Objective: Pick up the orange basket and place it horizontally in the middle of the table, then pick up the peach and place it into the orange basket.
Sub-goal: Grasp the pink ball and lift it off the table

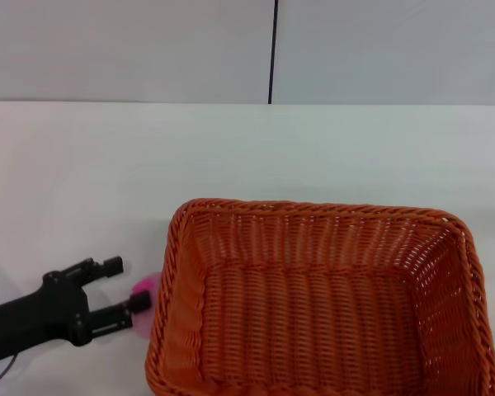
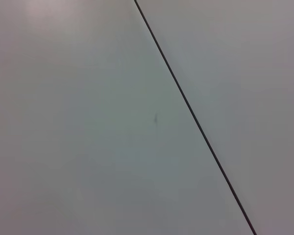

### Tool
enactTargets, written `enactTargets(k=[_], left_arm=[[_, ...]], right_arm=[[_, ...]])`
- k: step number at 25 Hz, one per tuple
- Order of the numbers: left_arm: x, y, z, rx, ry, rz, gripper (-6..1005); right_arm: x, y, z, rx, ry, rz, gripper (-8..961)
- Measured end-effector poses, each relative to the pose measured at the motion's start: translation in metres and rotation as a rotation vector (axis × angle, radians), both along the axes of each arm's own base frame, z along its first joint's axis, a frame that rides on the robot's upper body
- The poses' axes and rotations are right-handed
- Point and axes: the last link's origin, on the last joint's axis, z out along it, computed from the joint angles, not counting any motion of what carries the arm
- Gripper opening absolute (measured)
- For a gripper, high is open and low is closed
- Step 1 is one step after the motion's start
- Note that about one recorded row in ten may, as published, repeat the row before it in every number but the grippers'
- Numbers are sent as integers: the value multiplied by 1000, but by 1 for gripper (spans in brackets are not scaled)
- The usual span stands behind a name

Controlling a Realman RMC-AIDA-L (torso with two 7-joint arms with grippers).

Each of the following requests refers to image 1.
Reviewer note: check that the orange woven wicker basket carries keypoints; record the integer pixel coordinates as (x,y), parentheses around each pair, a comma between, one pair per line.
(313,313)

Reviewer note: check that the pink foam ball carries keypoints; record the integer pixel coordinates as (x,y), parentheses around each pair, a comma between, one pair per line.
(147,284)

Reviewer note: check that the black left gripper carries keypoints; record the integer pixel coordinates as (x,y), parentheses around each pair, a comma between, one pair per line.
(45,309)

